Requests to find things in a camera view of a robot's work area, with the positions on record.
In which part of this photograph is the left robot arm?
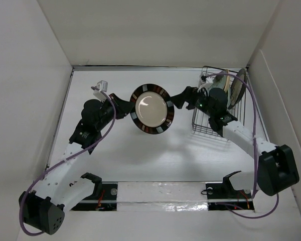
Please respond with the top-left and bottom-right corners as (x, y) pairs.
(19, 92), (134, 236)

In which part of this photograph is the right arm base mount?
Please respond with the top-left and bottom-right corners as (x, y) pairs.
(201, 183), (254, 211)

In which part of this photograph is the grey rim cream plate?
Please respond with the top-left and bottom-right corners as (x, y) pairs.
(228, 68), (247, 109)

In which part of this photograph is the teal round flower plate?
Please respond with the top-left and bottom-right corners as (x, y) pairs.
(211, 71), (225, 89)

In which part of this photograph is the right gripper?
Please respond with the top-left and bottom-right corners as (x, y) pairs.
(169, 85), (215, 117)

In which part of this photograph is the wire dish rack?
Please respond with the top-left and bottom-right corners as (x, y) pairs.
(191, 65), (247, 138)

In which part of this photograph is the striped rim round plate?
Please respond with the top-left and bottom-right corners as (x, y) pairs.
(130, 83), (175, 135)

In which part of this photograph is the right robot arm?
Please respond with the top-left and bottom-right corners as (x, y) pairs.
(171, 86), (299, 196)

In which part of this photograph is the tan round bird plate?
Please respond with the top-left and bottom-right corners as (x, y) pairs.
(223, 70), (230, 93)

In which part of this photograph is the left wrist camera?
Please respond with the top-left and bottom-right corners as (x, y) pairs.
(91, 80), (108, 102)

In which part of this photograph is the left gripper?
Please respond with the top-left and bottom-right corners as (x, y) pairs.
(95, 93), (134, 131)

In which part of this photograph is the foil tape strip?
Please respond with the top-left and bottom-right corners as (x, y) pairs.
(116, 182), (208, 212)

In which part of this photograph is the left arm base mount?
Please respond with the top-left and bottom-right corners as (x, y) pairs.
(71, 182), (118, 211)

